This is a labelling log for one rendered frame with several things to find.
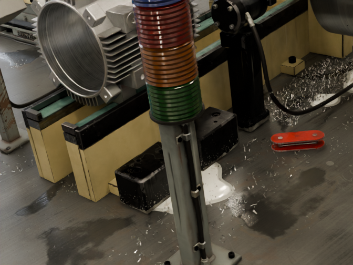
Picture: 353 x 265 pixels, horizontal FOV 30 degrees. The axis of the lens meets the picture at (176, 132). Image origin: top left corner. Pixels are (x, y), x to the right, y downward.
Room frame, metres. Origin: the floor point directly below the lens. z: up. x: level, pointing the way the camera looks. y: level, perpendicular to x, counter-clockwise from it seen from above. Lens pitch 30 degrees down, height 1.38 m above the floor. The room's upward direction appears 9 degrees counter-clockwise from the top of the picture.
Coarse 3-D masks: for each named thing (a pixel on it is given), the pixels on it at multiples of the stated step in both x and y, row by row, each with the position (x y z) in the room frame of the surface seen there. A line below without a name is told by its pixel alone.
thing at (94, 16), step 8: (40, 0) 0.99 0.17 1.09; (32, 8) 1.00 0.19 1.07; (40, 8) 0.98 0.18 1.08; (88, 8) 0.90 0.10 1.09; (96, 8) 0.91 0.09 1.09; (88, 16) 0.90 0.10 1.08; (96, 16) 0.89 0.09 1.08; (104, 16) 0.90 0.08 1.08; (96, 24) 0.90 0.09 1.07; (56, 80) 0.99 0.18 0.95; (104, 88) 0.90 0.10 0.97; (112, 88) 0.90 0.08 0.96; (104, 96) 0.90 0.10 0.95; (112, 96) 0.89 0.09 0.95
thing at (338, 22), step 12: (312, 0) 1.02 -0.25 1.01; (324, 0) 1.00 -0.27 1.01; (336, 0) 0.98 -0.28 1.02; (348, 0) 0.97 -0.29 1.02; (324, 12) 1.01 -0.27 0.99; (336, 12) 0.99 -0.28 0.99; (348, 12) 0.97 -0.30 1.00; (324, 24) 1.03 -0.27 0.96; (336, 24) 1.01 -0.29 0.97; (348, 24) 0.99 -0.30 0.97
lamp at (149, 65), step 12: (144, 48) 0.65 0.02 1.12; (168, 48) 0.64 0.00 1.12; (180, 48) 0.64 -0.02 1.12; (192, 48) 0.65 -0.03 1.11; (144, 60) 0.65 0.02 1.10; (156, 60) 0.64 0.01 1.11; (168, 60) 0.64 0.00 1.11; (180, 60) 0.64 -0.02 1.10; (192, 60) 0.65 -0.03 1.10; (144, 72) 0.66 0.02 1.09; (156, 72) 0.64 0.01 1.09; (168, 72) 0.64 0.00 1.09; (180, 72) 0.64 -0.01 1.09; (192, 72) 0.65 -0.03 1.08; (156, 84) 0.64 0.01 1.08; (168, 84) 0.64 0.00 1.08; (180, 84) 0.64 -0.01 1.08
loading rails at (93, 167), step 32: (288, 0) 1.29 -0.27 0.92; (288, 32) 1.23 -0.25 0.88; (224, 64) 1.08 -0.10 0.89; (288, 64) 1.19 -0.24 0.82; (64, 96) 1.00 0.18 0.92; (224, 96) 1.08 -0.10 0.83; (32, 128) 0.93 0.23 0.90; (64, 128) 0.87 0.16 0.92; (96, 128) 0.87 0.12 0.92; (128, 128) 0.91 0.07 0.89; (64, 160) 0.94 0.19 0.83; (96, 160) 0.86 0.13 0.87; (128, 160) 0.90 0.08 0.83; (96, 192) 0.85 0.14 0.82
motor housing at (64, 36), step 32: (64, 0) 0.94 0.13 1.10; (96, 0) 0.95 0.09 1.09; (128, 0) 0.97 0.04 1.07; (192, 0) 1.01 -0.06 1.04; (64, 32) 1.03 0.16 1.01; (96, 32) 0.90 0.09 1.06; (64, 64) 1.00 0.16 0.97; (96, 64) 1.03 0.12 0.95; (128, 64) 0.90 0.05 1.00; (96, 96) 0.92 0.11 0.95
